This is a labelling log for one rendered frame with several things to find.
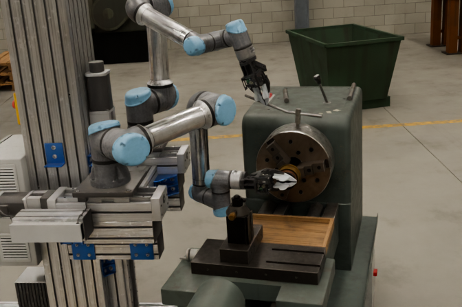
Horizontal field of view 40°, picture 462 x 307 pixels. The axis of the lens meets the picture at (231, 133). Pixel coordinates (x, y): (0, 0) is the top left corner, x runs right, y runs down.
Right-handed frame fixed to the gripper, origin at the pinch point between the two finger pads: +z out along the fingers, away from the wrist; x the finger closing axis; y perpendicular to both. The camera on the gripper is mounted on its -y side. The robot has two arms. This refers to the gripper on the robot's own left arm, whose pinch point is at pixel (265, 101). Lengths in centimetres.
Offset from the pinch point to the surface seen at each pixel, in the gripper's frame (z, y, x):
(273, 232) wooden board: 45, 28, -4
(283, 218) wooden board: 44.9, 17.1, -3.1
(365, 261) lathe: 91, -16, 12
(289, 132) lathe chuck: 14.2, 2.9, 6.5
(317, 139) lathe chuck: 20.5, 0.4, 15.8
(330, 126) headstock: 21.6, -13.7, 17.9
